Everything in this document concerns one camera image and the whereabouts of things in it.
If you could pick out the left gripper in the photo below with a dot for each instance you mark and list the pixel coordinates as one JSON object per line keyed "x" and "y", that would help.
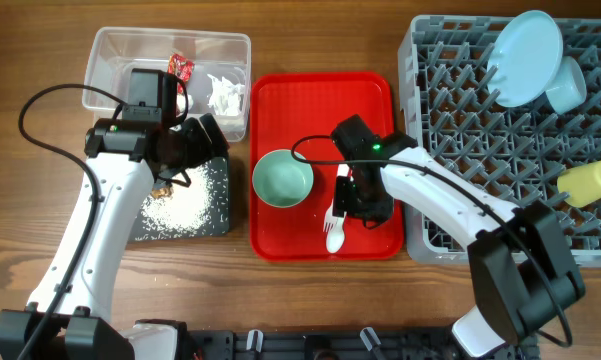
{"x": 202, "y": 148}

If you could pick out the white plastic fork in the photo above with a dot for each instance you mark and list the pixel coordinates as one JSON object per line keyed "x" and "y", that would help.
{"x": 329, "y": 218}

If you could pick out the white plastic spoon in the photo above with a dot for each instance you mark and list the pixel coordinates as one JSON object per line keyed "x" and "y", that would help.
{"x": 336, "y": 236}

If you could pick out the brown food scrap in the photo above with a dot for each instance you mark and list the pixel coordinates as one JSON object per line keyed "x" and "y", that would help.
{"x": 161, "y": 192}

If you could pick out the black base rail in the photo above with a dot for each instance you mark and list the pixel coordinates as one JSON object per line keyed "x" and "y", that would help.
{"x": 409, "y": 344}

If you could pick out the white tissue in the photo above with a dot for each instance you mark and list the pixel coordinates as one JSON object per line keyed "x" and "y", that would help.
{"x": 226, "y": 97}

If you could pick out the light blue bowl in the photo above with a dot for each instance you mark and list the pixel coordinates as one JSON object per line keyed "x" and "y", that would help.
{"x": 568, "y": 88}

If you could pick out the yellow plastic cup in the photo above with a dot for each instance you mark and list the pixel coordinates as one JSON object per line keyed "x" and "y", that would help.
{"x": 582, "y": 184}

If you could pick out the white rice pile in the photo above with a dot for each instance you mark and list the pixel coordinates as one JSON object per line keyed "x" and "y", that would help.
{"x": 185, "y": 200}

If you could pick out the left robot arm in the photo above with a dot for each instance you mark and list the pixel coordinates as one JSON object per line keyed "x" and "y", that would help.
{"x": 147, "y": 142}

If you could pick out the clear plastic waste bin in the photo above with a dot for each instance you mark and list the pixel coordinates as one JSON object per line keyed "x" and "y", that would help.
{"x": 117, "y": 51}

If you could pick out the black food waste tray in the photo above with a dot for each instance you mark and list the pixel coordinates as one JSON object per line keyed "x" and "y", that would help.
{"x": 220, "y": 215}

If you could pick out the small white tissue ball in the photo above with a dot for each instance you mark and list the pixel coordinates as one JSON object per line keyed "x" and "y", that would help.
{"x": 184, "y": 103}

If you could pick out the light blue plate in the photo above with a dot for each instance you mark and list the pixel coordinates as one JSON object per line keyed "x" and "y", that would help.
{"x": 526, "y": 57}

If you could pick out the grey dishwasher rack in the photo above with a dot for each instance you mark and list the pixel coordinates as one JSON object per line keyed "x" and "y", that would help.
{"x": 515, "y": 154}

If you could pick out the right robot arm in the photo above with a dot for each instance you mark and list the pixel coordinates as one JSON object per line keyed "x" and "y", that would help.
{"x": 522, "y": 269}

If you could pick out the red snack wrapper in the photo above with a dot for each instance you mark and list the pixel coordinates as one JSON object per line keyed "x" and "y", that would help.
{"x": 182, "y": 68}

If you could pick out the red serving tray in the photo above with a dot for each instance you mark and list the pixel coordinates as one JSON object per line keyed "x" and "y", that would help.
{"x": 287, "y": 107}

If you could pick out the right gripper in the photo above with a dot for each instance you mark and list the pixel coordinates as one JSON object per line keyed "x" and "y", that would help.
{"x": 342, "y": 201}

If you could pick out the green bowl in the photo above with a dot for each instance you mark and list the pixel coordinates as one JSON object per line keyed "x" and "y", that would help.
{"x": 281, "y": 179}

